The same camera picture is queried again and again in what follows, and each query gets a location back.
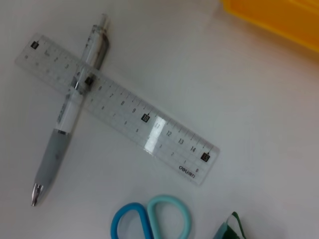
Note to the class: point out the clear plastic ruler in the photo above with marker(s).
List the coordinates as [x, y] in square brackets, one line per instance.
[174, 142]

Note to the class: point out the blue teal scissors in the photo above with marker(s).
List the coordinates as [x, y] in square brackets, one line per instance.
[164, 198]

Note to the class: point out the green plastic wrapper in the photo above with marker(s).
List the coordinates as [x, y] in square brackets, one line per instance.
[229, 231]

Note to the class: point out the clear grey ballpoint pen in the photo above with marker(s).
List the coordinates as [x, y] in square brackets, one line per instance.
[53, 154]

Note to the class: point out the yellow plastic bin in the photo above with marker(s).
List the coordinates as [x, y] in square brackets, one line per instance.
[286, 20]

